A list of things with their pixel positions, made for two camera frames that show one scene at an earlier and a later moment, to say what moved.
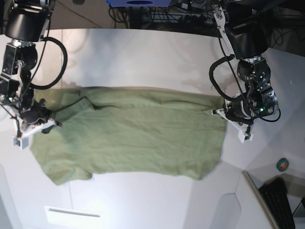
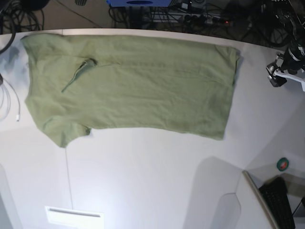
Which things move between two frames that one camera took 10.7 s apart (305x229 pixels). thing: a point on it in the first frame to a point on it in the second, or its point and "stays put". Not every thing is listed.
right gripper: [239, 109] to [293, 59]
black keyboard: [274, 192] stays put
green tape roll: [282, 164] stays put
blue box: [138, 3] stays put
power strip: [198, 18] stays put
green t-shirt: [134, 131] to [169, 85]
